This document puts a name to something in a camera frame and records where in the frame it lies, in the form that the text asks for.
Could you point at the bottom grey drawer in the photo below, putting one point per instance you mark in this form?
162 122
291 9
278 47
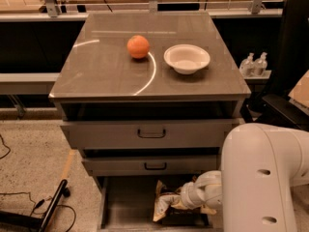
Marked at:
127 205

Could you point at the brown chip bag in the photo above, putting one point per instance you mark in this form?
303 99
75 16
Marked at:
162 200

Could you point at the right clear pump bottle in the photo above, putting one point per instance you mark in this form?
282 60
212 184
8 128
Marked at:
260 64

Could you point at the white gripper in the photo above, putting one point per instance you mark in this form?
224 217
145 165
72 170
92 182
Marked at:
187 194

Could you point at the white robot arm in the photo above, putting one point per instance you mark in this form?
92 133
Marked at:
259 165

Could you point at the grey drawer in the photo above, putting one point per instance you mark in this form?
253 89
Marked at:
137 166
127 205
147 134

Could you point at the white bowl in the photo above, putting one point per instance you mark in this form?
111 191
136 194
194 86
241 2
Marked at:
186 58

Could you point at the top grey drawer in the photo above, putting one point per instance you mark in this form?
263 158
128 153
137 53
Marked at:
147 134

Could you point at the black office chair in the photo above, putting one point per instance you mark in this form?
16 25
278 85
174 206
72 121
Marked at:
271 106

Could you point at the middle grey drawer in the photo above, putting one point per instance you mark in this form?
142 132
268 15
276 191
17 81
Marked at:
137 166

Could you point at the orange fruit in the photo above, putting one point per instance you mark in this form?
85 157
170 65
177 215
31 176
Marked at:
138 47

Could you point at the grey drawer cabinet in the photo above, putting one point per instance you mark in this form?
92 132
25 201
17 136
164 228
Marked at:
102 82

